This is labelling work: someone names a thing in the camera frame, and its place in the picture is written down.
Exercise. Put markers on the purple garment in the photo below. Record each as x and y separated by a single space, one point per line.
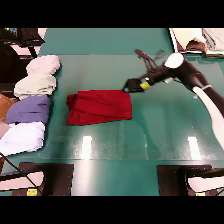
30 110

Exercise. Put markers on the red T-shirt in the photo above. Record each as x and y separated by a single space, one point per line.
100 106

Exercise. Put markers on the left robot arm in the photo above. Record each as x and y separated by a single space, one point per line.
20 183

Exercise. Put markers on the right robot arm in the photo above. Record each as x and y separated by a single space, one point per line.
190 75

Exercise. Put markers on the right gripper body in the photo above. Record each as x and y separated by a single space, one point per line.
136 85

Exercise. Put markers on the beige garment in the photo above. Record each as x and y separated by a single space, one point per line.
36 85

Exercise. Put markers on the pink garment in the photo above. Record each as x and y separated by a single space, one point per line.
44 64

